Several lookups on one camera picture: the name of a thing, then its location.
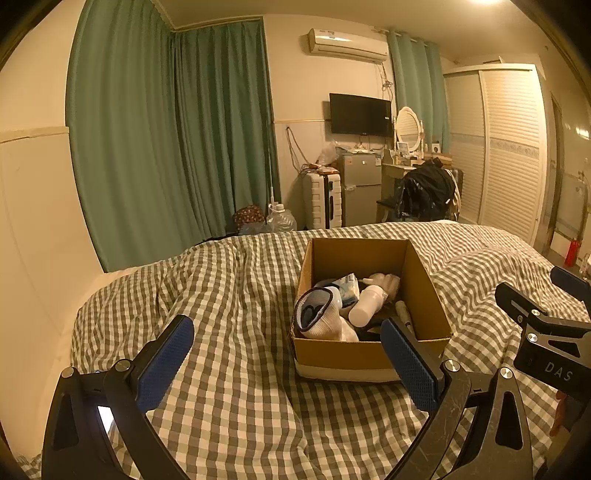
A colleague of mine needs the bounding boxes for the person's right hand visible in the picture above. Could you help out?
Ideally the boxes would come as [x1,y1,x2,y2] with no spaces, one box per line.
[551,390,573,437]

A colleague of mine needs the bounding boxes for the white handheld fan with bear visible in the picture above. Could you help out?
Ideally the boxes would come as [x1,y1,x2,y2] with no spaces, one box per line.
[348,272,402,326]

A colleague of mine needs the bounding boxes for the marker pen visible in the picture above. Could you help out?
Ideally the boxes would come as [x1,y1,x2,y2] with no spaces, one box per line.
[394,299,414,333]

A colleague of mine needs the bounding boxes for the black wall television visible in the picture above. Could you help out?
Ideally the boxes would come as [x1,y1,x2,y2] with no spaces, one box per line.
[329,92,391,137]

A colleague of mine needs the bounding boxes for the small silver fridge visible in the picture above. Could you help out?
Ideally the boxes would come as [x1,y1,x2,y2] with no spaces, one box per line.
[339,152,383,228]

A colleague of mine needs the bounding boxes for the floral bag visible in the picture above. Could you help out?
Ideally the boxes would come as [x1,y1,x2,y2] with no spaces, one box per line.
[232,205,267,236]

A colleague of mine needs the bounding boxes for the black jacket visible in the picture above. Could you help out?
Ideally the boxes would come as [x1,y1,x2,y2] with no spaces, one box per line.
[397,157,456,222]

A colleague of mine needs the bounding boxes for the brown cardboard box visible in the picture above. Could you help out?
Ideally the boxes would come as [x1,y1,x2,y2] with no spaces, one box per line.
[289,237,454,383]

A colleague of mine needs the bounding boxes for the tissue pack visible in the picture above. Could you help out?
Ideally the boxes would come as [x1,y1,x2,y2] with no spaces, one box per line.
[329,272,361,306]

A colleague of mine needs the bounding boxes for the white suitcase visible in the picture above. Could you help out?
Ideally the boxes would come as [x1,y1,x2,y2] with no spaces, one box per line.
[302,169,344,230]

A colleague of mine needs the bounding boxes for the white dressing table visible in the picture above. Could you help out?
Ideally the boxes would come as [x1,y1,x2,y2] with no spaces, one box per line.
[380,154,456,223]

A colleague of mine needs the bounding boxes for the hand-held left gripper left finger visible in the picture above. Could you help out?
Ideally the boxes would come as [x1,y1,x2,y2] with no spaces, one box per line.
[41,315,195,480]

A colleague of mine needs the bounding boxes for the green corner curtain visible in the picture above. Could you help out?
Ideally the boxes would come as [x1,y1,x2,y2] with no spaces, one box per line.
[171,18,282,243]

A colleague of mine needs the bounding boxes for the wide green curtain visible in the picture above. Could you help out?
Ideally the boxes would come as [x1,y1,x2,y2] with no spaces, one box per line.
[66,0,177,273]

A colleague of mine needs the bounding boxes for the narrow teal curtain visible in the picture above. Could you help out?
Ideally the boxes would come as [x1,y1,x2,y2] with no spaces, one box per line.
[386,30,451,156]

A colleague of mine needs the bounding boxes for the white sock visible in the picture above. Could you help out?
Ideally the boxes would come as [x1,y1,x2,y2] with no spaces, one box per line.
[294,285,361,343]

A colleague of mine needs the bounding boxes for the clear plastic bag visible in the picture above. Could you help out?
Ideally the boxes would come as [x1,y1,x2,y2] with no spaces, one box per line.
[316,140,345,166]

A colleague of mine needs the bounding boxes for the grey checkered blanket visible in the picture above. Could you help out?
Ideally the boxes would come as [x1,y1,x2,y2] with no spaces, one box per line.
[14,220,591,480]

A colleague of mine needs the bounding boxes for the clear plastic water jug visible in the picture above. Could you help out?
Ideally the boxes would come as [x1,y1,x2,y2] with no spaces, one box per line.
[266,202,297,234]

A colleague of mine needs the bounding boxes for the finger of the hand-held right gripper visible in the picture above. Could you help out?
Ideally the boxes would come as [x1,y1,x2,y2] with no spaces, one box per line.
[550,266,591,320]
[494,282,551,331]

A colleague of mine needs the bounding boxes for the oval white vanity mirror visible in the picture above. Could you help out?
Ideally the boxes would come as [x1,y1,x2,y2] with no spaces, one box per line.
[394,106,424,156]

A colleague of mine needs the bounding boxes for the white air conditioner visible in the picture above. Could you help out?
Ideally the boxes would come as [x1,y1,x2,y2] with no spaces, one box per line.
[304,28,389,64]

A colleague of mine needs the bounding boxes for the smartphone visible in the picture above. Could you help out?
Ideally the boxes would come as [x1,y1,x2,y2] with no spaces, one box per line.
[95,405,114,435]

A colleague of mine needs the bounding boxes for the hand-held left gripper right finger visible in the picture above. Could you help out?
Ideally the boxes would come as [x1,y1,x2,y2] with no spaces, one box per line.
[380,317,548,480]

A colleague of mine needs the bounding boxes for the white louvered wardrobe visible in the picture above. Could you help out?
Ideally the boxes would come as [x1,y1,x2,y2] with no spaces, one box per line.
[442,63,553,248]

